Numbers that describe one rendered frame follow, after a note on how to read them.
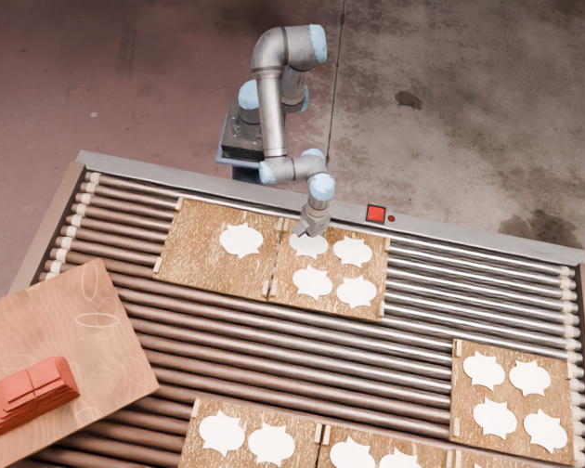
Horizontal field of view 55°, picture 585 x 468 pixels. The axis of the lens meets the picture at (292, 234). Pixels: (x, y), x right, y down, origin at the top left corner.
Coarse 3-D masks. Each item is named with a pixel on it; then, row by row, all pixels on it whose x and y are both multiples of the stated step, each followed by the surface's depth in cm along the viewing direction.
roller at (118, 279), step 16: (144, 288) 199; (160, 288) 199; (176, 288) 199; (224, 304) 199; (240, 304) 199; (256, 304) 199; (304, 320) 199; (320, 320) 199; (336, 320) 199; (384, 336) 199; (400, 336) 198; (416, 336) 199; (448, 352) 200; (576, 368) 198
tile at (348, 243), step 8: (344, 240) 213; (352, 240) 213; (360, 240) 213; (336, 248) 211; (344, 248) 211; (352, 248) 211; (360, 248) 212; (368, 248) 212; (336, 256) 210; (344, 256) 209; (352, 256) 210; (360, 256) 210; (368, 256) 210; (344, 264) 209; (352, 264) 208; (360, 264) 208
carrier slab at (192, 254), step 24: (192, 216) 213; (216, 216) 214; (240, 216) 215; (264, 216) 216; (168, 240) 207; (192, 240) 208; (216, 240) 209; (264, 240) 210; (168, 264) 202; (192, 264) 203; (216, 264) 204; (240, 264) 205; (264, 264) 206; (216, 288) 199; (240, 288) 200
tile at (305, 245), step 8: (296, 240) 211; (304, 240) 211; (312, 240) 211; (320, 240) 212; (296, 248) 209; (304, 248) 209; (312, 248) 210; (320, 248) 210; (296, 256) 208; (312, 256) 208
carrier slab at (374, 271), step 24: (288, 240) 211; (336, 240) 213; (288, 264) 206; (312, 264) 207; (336, 264) 208; (384, 264) 210; (288, 288) 202; (336, 288) 203; (384, 288) 205; (336, 312) 199; (360, 312) 200
